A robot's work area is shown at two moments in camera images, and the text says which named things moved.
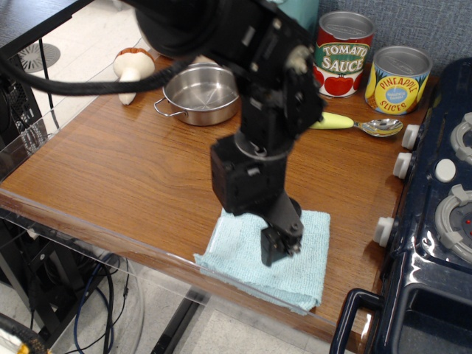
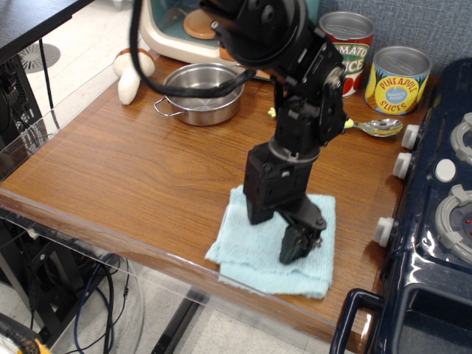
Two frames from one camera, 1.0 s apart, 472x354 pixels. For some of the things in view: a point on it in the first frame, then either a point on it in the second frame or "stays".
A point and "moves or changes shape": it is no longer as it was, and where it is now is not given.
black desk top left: x=23 y=22 stays
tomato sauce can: x=344 y=38 stays
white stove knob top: x=410 y=136 stays
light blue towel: x=234 y=255 moves or changes shape
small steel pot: x=204 y=94 stays
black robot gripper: x=248 y=182 -> x=280 y=184
